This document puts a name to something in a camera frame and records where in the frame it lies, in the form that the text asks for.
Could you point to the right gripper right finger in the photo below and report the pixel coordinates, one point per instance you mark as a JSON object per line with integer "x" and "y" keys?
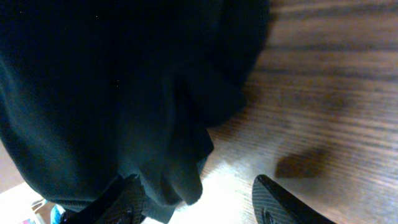
{"x": 273, "y": 204}

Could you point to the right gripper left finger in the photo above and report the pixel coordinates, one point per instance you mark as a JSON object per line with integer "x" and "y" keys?
{"x": 122, "y": 203}

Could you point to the black t-shirt with logo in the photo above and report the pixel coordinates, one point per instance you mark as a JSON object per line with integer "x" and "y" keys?
{"x": 96, "y": 90}

